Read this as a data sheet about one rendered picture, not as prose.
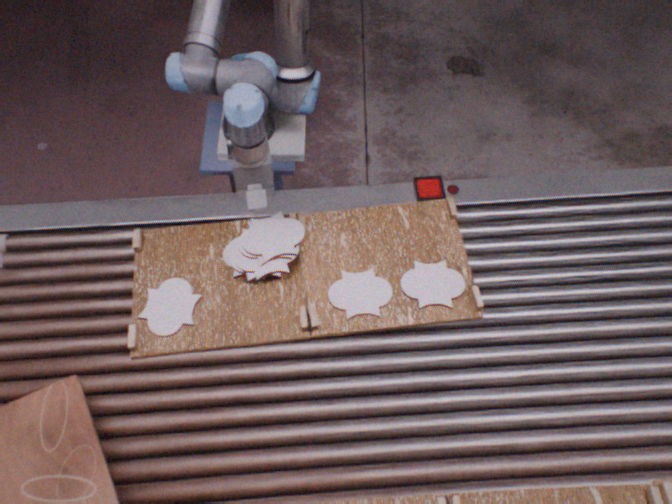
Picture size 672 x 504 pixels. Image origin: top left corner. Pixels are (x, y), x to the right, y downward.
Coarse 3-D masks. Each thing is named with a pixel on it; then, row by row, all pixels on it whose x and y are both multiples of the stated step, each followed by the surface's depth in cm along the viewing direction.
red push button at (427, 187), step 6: (420, 180) 179; (426, 180) 179; (432, 180) 179; (438, 180) 179; (420, 186) 178; (426, 186) 178; (432, 186) 178; (438, 186) 178; (420, 192) 177; (426, 192) 177; (432, 192) 177; (438, 192) 177
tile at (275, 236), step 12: (276, 216) 162; (252, 228) 161; (264, 228) 160; (276, 228) 161; (288, 228) 160; (300, 228) 161; (252, 240) 159; (264, 240) 159; (276, 240) 159; (288, 240) 159; (300, 240) 159; (252, 252) 157; (264, 252) 157; (276, 252) 157; (288, 252) 157
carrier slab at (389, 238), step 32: (320, 224) 171; (352, 224) 171; (384, 224) 171; (416, 224) 171; (448, 224) 171; (320, 256) 165; (352, 256) 165; (384, 256) 165; (416, 256) 165; (448, 256) 165; (320, 288) 161; (320, 320) 156; (352, 320) 156; (384, 320) 156; (416, 320) 156; (448, 320) 156
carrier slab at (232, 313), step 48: (144, 240) 168; (192, 240) 168; (144, 288) 161; (192, 288) 161; (240, 288) 161; (288, 288) 161; (144, 336) 154; (192, 336) 154; (240, 336) 154; (288, 336) 154
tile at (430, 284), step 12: (420, 264) 163; (432, 264) 163; (444, 264) 163; (408, 276) 161; (420, 276) 161; (432, 276) 161; (444, 276) 161; (456, 276) 161; (408, 288) 159; (420, 288) 159; (432, 288) 159; (444, 288) 159; (456, 288) 159; (420, 300) 158; (432, 300) 158; (444, 300) 158
